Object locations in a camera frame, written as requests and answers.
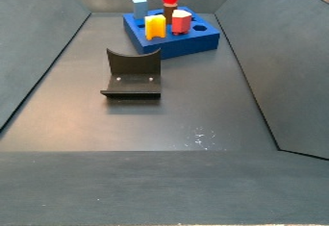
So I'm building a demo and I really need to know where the black curved stand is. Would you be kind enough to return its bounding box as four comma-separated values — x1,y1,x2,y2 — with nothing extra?
100,50,162,98

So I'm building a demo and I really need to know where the yellow notched block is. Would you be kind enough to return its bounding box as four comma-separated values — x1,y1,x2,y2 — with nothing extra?
144,14,166,40

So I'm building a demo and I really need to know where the pink pentagon block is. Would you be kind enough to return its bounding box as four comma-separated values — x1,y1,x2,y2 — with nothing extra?
172,10,191,35

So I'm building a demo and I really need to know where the brown cylinder block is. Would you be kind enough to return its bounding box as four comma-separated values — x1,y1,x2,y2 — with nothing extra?
163,3,178,24

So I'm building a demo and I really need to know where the light blue rectangular block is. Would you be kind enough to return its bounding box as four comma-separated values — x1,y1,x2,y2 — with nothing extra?
132,0,148,19

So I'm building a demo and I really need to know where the blue shape-sorter fixture block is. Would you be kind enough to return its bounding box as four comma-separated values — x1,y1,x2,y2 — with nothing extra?
123,7,219,60

